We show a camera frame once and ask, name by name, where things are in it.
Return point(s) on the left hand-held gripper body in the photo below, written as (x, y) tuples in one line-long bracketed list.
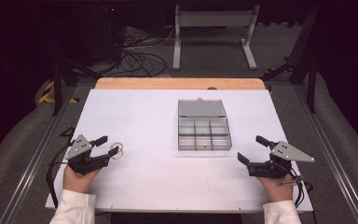
[(80, 163)]

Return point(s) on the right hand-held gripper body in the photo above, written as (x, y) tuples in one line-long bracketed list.
[(284, 154)]

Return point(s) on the thin gold hoop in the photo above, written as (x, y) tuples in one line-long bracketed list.
[(121, 150)]

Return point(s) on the clear plastic compartment box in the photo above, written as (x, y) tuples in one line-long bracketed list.
[(202, 124)]

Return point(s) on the person's left hand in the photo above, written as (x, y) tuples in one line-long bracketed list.
[(76, 182)]

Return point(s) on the person's right hand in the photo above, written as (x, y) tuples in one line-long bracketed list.
[(278, 188)]

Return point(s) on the white table cover board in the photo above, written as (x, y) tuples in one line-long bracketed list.
[(155, 174)]

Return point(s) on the black tripod stand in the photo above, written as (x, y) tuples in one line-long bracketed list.
[(57, 87)]

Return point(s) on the yellow black hazard tape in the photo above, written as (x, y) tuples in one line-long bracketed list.
[(45, 96)]

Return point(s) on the black angled metal stand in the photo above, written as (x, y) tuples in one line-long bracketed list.
[(301, 62)]

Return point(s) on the dark equipment case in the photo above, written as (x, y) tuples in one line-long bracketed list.
[(102, 34)]

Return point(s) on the white metal stand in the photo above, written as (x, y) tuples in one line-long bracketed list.
[(214, 19)]

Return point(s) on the aluminium floor rail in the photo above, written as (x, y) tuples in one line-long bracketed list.
[(332, 161), (34, 158)]

